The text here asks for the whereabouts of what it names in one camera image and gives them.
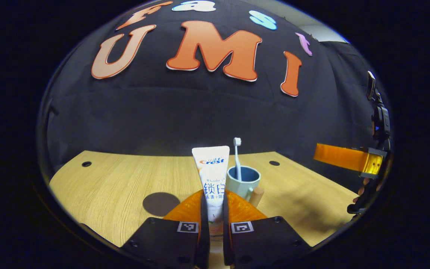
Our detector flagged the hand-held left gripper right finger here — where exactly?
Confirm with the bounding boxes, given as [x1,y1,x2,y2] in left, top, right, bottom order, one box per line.
[222,189,313,268]

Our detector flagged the white toothpaste tube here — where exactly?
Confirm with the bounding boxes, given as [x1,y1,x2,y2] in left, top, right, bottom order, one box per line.
[191,146,230,238]

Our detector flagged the white toothbrush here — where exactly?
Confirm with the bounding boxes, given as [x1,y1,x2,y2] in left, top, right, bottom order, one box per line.
[233,137,243,182]

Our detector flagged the dark round coaster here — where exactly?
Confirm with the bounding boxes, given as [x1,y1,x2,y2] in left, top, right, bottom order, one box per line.
[143,192,181,217]

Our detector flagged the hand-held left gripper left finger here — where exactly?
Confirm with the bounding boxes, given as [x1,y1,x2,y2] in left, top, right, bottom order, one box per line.
[120,189,210,269]

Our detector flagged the black backdrop cloth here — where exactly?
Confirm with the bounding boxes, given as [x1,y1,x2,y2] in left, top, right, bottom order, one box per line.
[38,0,393,195]

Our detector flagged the blue cup with wooden handle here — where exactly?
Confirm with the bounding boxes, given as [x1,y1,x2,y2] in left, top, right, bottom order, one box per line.
[225,166,265,208]

